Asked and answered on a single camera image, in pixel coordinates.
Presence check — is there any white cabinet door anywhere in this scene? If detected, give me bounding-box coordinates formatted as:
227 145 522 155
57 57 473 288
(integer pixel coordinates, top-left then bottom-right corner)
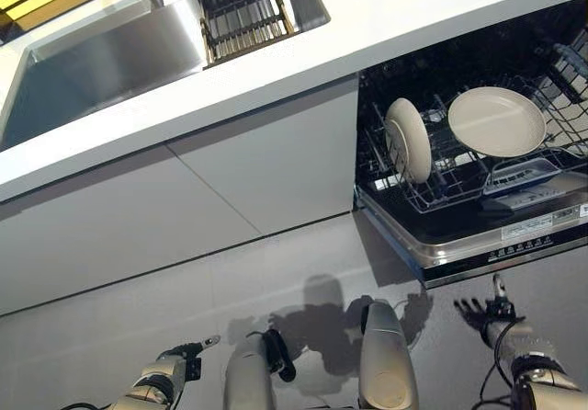
165 74 360 240
0 142 277 317

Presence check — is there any dark dishwasher tub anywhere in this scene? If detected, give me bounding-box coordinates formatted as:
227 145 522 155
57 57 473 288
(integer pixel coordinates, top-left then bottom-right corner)
356 0 588 209

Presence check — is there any grey plastic tine holder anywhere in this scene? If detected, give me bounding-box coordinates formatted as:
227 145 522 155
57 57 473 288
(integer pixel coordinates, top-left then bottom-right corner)
550 41 588 103

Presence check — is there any stainless steel sink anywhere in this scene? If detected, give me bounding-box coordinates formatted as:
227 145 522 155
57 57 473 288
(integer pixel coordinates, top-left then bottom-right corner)
0 0 332 152

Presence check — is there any black sink dish rack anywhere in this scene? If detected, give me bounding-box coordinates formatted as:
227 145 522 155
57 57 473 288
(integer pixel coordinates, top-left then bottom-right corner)
191 0 298 67

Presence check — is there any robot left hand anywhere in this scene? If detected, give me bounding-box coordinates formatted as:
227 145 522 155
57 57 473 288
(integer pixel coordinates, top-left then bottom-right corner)
154 335 221 370

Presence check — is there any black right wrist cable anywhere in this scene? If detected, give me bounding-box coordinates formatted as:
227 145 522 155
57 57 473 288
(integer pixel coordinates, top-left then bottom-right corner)
477 320 527 410

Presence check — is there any robot left leg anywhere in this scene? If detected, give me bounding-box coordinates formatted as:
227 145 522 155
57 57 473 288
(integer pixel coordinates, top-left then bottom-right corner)
223 331 277 410

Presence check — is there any dark dishwasher door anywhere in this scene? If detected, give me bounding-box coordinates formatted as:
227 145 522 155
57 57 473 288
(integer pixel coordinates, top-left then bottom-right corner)
352 152 588 291

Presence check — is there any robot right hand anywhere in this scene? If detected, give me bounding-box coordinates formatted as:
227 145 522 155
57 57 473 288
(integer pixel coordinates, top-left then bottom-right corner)
453 274 518 334

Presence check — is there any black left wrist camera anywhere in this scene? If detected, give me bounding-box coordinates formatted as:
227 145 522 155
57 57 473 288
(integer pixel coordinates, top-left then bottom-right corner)
185 356 204 382

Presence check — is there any cream round plate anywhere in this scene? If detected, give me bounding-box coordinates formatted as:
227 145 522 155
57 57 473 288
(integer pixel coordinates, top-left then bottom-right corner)
447 86 548 159
384 97 433 185

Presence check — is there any wire dishwasher rack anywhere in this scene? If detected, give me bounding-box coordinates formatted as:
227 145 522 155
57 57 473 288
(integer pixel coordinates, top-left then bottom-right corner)
362 72 588 213

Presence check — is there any robot right leg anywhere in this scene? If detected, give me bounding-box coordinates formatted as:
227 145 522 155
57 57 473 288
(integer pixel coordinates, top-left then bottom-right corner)
357 299 420 410

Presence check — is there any robot leg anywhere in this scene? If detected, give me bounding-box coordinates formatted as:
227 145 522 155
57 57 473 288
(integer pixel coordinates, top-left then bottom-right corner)
223 331 277 410
357 299 420 410

